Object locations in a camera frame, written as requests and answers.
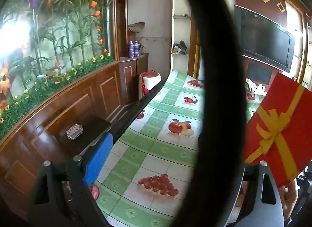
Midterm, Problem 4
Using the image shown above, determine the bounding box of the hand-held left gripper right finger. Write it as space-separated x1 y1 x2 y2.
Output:
229 160 284 227

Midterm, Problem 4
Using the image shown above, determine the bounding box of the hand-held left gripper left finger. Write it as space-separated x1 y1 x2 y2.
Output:
28 132 114 227

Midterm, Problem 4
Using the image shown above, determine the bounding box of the red gift box lid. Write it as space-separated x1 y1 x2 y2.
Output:
242 72 312 188

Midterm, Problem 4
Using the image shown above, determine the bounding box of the person's right hand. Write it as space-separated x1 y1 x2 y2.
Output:
279 178 299 225

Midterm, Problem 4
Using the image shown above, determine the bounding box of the dark wooden stool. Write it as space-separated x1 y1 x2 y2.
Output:
57 116 111 152

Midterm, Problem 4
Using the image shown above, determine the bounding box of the deck of playing cards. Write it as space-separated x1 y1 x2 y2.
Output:
66 124 83 140

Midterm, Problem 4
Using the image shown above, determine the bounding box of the fruit printed green tablecloth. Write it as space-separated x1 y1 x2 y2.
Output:
94 69 266 227

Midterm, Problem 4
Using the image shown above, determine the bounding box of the white and red container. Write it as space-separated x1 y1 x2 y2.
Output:
139 70 162 101

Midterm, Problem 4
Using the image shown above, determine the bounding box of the white plastic bag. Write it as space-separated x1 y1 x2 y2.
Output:
245 78 269 94

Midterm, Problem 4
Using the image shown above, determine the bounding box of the brown paper bag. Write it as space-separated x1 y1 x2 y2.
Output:
128 22 145 33

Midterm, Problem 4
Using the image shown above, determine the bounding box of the dark item on shelf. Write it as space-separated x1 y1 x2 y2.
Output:
173 40 188 54

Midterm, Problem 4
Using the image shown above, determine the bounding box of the black flat television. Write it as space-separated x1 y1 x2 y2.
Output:
234 5 299 72

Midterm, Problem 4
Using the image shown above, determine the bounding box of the wooden wall cabinet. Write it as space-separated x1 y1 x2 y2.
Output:
0 54 149 220

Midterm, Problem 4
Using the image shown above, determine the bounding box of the flower mural wall panel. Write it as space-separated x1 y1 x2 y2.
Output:
0 0 115 140

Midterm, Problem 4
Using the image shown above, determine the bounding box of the white wall shelf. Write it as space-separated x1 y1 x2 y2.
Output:
172 0 195 76

